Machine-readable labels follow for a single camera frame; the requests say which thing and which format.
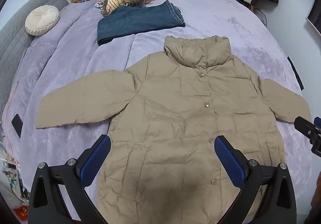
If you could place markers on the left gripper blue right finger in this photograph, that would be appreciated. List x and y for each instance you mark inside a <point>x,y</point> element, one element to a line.
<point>233,161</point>

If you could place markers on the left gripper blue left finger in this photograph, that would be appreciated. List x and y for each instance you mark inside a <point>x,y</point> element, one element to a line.
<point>91,160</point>

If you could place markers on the beige puffer jacket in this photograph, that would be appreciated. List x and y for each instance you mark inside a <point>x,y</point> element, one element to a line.
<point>165,112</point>

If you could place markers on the black phone on bed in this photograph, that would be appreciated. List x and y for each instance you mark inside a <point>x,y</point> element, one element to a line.
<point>17,125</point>

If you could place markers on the lavender plush bed blanket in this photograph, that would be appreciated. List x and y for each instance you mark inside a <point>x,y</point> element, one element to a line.
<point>69,51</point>

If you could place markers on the grey quilted headboard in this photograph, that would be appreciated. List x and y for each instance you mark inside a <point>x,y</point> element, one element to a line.
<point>15,41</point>

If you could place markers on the folded blue jeans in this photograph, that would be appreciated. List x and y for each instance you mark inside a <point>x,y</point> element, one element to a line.
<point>127,20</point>

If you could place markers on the round cream cushion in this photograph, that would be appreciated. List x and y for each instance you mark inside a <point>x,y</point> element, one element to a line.
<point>41,20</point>

